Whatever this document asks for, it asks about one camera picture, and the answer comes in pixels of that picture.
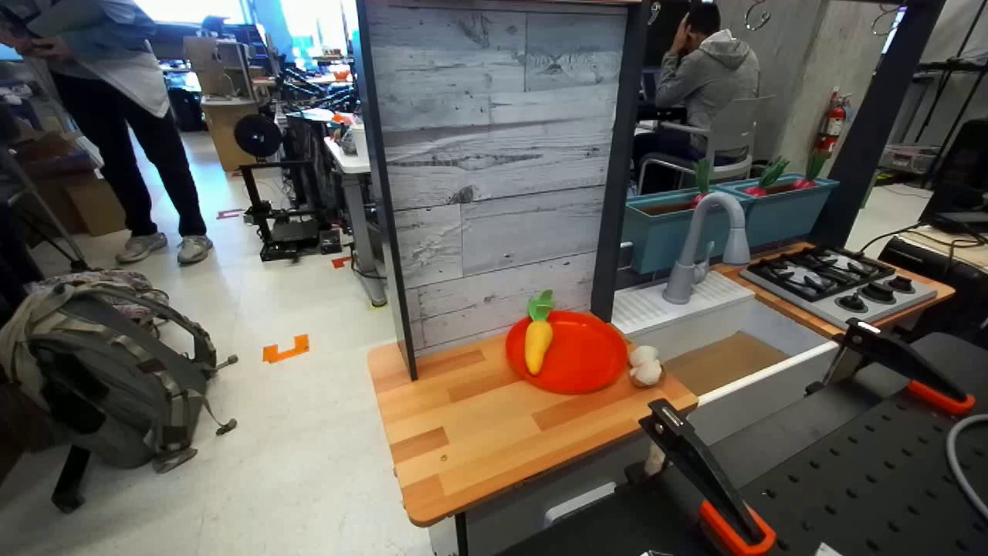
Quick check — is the carrot plush toy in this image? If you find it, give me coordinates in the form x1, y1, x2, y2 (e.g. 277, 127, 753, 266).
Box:
526, 291, 557, 373

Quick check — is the red plate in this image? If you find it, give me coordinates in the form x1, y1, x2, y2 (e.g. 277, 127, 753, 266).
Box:
502, 310, 627, 394

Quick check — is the white garlic toy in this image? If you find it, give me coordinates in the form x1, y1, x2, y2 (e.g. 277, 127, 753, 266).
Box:
631, 345, 663, 387

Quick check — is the left radish toy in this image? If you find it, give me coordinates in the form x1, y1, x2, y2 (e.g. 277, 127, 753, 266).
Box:
693, 159, 714, 198

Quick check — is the radish toy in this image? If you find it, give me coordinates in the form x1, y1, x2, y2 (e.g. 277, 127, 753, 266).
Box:
748, 159, 789, 198
693, 159, 714, 198

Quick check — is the right radish toy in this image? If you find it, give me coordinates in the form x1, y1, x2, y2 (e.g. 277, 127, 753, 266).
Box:
748, 159, 789, 198

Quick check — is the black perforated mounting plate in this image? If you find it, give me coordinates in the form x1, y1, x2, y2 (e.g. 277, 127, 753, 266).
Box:
714, 392, 988, 556

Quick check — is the grey wood backdrop panel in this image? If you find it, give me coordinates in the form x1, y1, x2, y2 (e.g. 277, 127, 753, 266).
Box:
358, 0, 656, 370

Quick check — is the left teal planter box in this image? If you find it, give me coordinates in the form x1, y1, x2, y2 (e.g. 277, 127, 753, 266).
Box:
623, 187, 729, 278

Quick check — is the teal planter box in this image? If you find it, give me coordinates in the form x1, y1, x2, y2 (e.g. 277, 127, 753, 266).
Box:
745, 178, 838, 251
623, 187, 729, 278

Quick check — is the grey faucet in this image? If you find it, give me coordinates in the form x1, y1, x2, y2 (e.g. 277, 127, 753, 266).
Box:
663, 193, 749, 307

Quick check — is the white sink basin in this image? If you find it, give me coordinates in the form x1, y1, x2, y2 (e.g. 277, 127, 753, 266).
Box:
610, 274, 838, 442

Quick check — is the seated person grey hoodie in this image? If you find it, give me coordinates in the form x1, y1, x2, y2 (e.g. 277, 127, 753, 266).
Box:
633, 0, 766, 166

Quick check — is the right teal planter box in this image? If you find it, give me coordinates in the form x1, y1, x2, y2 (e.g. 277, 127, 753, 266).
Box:
745, 178, 838, 251

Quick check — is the near black orange clamp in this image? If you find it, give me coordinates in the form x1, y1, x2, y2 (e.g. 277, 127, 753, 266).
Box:
640, 397, 777, 556

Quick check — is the black orange clamp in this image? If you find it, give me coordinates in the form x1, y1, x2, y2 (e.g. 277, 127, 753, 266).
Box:
825, 317, 977, 417
640, 397, 777, 556

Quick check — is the gas stove top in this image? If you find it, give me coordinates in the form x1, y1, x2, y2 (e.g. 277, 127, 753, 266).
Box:
741, 248, 937, 326

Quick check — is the far black orange clamp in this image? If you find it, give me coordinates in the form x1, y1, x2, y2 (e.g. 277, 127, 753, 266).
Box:
825, 317, 977, 417

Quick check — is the red fire extinguisher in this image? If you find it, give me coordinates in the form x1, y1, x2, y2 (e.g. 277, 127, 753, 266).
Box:
815, 94, 850, 155

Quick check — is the grey backpack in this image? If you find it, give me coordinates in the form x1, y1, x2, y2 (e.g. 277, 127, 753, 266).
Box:
0, 272, 237, 514

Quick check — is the standing person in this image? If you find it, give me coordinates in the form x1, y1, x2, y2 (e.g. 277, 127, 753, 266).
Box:
0, 0, 212, 266

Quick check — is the grey cable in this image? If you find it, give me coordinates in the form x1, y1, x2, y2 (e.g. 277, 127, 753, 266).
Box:
941, 412, 988, 522

